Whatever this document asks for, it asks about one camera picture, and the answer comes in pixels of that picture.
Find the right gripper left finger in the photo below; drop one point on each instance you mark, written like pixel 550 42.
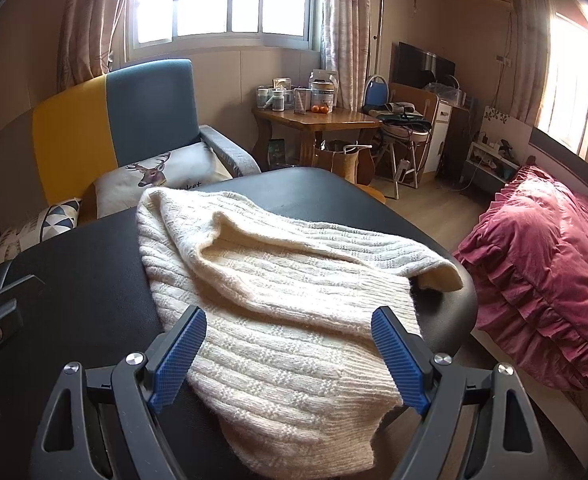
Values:
pixel 71 441

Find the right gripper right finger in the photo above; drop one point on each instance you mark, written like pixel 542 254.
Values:
pixel 505 441

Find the cream knitted sweater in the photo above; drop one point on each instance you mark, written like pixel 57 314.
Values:
pixel 288 364

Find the black leather folding bench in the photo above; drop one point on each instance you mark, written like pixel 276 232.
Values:
pixel 96 308

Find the triangle pattern cushion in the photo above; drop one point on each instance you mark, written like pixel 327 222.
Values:
pixel 55 220

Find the tricolour fabric sofa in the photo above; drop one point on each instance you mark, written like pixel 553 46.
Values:
pixel 58 149

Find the deer print cushion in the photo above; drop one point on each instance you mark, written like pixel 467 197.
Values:
pixel 186 168

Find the red ruffled bed cover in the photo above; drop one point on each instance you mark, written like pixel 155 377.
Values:
pixel 528 258

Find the white low shelf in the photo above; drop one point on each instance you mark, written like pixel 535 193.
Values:
pixel 496 153

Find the left window curtain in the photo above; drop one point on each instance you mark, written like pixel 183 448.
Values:
pixel 85 40

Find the window curtain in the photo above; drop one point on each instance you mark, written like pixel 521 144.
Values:
pixel 532 59
pixel 85 40

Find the blue backed chair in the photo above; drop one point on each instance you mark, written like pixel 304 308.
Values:
pixel 402 131

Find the wooden side table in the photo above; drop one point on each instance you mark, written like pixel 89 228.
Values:
pixel 311 127

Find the oranges on table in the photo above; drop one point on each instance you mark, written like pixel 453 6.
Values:
pixel 320 109

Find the black television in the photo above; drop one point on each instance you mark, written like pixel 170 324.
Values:
pixel 417 68

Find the large clear jar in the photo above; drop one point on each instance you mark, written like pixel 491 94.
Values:
pixel 324 87

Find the right window curtain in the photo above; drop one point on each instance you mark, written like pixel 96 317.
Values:
pixel 532 59

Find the middle floral curtain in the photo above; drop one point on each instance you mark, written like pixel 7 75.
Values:
pixel 345 44

